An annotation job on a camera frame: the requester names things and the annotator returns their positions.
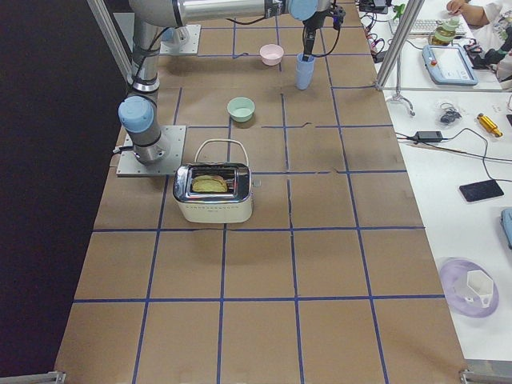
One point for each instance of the gold metal cylinder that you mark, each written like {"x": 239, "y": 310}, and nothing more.
{"x": 489, "y": 125}

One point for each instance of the black earphones bundle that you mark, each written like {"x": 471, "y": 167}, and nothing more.
{"x": 448, "y": 114}

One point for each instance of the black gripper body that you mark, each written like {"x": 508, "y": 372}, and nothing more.
{"x": 309, "y": 30}

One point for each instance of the mint green bowl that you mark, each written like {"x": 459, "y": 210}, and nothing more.
{"x": 241, "y": 109}

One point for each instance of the black power adapter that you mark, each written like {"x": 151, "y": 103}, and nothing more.
{"x": 428, "y": 136}

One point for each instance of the blue device at edge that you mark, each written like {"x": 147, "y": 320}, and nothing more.
{"x": 506, "y": 222}

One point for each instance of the white keyboard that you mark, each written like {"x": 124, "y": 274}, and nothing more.
{"x": 421, "y": 27}

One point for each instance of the blue teach pendant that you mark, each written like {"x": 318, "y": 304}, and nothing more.
{"x": 448, "y": 65}

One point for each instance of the aluminium frame post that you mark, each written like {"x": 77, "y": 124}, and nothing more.
{"x": 406, "y": 20}
{"x": 112, "y": 34}

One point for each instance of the person hand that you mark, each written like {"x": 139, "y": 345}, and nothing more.
{"x": 456, "y": 6}

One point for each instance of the toast slice in toaster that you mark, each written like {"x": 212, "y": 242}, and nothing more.
{"x": 209, "y": 183}

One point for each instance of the pink bowl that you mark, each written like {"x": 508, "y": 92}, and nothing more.
{"x": 271, "y": 54}

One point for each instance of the black smartphone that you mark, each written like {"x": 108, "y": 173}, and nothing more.
{"x": 478, "y": 191}

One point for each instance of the cream and chrome toaster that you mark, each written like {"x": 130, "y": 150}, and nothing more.
{"x": 214, "y": 193}

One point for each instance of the glass tea bottle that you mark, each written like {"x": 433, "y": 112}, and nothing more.
{"x": 444, "y": 33}

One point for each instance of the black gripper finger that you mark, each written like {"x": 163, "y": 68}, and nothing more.
{"x": 305, "y": 55}
{"x": 310, "y": 51}

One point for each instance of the aluminium frame post left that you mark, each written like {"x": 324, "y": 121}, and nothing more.
{"x": 112, "y": 34}

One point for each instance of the blue plastic cup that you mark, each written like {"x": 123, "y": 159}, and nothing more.
{"x": 304, "y": 68}

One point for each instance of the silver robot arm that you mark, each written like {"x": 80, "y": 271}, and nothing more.
{"x": 312, "y": 14}
{"x": 138, "y": 112}

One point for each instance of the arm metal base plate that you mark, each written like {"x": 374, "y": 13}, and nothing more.
{"x": 181, "y": 41}
{"x": 162, "y": 158}

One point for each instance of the white hexagonal funnel cup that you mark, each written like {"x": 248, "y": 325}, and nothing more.
{"x": 476, "y": 288}

